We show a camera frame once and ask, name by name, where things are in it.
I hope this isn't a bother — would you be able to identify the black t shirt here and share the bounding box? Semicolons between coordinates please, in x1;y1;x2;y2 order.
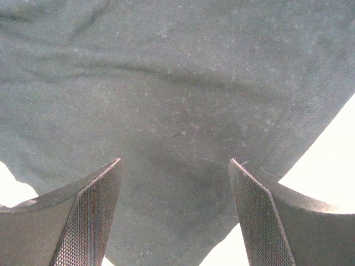
1;1;354;265

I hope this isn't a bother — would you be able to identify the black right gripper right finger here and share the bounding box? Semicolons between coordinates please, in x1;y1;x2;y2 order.
229;159;354;265

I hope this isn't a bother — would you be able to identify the floral patterned table mat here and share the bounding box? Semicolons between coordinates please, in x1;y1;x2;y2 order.
1;91;354;265

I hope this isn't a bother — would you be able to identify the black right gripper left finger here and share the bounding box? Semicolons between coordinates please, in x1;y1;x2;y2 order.
1;158;121;265

